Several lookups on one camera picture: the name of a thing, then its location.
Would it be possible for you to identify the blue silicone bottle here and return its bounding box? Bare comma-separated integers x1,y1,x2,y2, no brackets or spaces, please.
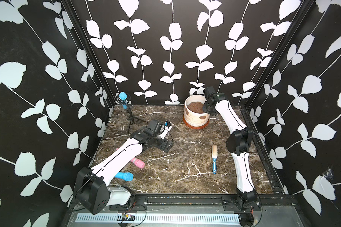
115,172,134,182

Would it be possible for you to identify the small green circuit board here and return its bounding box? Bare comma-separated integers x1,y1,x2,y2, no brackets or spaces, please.
121,214,135,222

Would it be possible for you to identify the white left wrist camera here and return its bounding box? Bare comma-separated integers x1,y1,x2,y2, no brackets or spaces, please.
159,121,172,139

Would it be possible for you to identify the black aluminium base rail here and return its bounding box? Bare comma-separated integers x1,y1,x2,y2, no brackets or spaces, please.
70,193,276,212

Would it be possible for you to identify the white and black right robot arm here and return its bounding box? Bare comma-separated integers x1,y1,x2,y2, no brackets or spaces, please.
203,87,257,211

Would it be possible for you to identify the white slotted cable duct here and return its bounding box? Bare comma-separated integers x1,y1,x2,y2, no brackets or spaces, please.
74,213,240,225

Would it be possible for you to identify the white ceramic pot with mud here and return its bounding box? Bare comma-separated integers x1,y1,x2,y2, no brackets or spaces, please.
183,95,210,129

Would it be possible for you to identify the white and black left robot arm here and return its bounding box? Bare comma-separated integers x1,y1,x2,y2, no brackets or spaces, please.
74,119,174,215

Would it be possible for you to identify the pink silicone bottle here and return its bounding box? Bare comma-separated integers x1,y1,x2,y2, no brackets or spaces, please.
114,147,145,171

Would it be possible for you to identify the terracotta saucer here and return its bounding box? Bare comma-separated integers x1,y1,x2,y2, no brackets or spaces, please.
182,114,211,130

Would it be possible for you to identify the blue microphone on tripod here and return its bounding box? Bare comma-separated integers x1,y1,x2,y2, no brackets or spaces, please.
115,92,145,133

